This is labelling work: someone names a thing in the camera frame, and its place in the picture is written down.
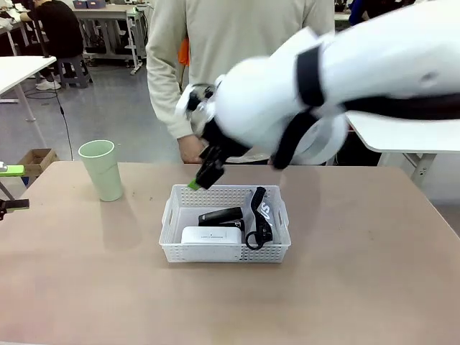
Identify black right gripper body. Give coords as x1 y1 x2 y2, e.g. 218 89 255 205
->
199 117 253 162

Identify black stapler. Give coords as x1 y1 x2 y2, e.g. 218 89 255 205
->
197 206 247 231

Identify white power strip box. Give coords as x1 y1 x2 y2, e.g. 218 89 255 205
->
180 225 243 246

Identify grey CAMPUS pouch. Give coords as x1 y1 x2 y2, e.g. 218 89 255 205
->
244 186 284 251

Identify white perforated plastic basket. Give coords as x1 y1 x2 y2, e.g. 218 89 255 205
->
159 183 291 264

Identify person's right hand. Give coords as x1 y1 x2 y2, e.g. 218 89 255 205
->
178 134 210 165

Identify brown cardboard box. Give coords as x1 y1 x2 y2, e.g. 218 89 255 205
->
17 147 60 188

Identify pale green plastic cup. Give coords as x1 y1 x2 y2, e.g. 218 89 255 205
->
78 139 124 203

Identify orange object behind person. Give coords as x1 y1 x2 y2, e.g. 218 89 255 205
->
177 37 191 91

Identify white table with metal legs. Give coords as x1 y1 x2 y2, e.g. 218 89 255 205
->
0 55 58 124

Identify person in beige sweater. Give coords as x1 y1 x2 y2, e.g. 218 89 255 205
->
144 0 337 167

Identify grey step stool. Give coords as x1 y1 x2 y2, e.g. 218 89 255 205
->
56 55 93 89

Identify black stand pole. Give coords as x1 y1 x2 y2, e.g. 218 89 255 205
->
31 19 52 59

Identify seated person in black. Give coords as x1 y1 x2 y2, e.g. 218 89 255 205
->
19 0 85 91

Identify grey workbench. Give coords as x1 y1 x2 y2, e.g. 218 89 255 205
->
70 2 149 75

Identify blue storage bin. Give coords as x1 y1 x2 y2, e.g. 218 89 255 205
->
73 0 107 10

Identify large white table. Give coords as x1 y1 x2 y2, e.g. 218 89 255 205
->
344 110 460 190

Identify person in blue jacket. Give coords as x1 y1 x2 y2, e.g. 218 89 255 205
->
349 0 396 26

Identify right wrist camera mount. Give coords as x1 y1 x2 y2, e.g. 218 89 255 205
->
175 83 221 127

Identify black floor cable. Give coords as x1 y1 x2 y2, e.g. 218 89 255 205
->
52 73 75 162

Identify black right arm cable sleeve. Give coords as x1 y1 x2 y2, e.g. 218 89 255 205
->
272 45 460 170

